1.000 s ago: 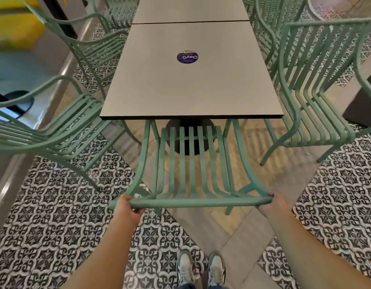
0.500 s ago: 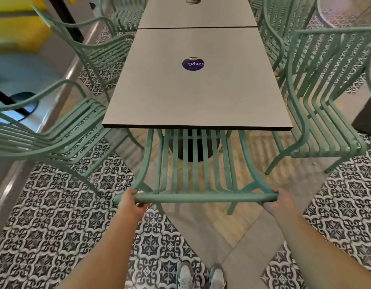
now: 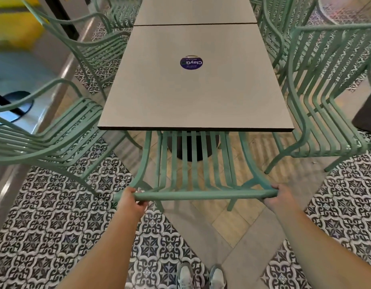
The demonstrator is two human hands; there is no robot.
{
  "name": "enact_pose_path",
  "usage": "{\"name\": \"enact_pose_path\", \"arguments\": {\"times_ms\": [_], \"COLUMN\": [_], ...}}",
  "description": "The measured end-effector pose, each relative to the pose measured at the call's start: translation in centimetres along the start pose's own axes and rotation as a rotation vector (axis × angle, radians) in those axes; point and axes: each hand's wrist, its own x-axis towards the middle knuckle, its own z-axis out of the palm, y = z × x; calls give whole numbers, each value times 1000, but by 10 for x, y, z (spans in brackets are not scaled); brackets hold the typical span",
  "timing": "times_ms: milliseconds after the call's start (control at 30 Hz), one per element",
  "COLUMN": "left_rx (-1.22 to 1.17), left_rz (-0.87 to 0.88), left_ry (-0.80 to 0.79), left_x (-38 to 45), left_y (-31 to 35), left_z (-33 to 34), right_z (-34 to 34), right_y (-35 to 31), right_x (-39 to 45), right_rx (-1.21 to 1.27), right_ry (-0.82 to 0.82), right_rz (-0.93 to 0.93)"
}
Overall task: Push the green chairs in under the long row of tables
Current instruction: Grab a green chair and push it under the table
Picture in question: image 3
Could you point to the person's right hand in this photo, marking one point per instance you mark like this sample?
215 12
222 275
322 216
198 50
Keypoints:
284 200

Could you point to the person's left hand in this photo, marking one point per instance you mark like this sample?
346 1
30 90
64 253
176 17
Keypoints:
130 200

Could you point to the person's left thumb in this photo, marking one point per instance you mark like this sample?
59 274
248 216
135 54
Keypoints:
142 203

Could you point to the person's right thumb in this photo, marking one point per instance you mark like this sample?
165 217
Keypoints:
269 202

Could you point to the green metal slatted chair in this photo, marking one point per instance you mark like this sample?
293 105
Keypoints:
275 27
203 195
324 102
53 141
92 48
122 11

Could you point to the person's right forearm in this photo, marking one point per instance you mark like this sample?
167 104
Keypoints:
321 246

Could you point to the person's left forearm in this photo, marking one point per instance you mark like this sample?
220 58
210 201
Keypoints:
107 249

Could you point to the person's left white shoe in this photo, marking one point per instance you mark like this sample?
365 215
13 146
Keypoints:
185 276

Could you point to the person's white shoe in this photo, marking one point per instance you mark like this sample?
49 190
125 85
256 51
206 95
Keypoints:
217 278
185 276

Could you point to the person's right white shoe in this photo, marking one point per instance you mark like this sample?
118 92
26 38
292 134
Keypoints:
217 278

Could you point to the round blue table sticker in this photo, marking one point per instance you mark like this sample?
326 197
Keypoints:
191 62

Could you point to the black round table base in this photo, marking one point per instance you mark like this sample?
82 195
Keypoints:
15 106

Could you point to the round glass table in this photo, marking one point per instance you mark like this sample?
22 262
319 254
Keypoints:
348 8

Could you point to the yellow counter panel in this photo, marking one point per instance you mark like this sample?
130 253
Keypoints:
14 24

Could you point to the black table pedestal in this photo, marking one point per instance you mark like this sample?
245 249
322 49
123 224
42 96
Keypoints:
193 148

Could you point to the black metal post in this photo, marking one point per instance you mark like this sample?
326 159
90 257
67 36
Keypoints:
63 18

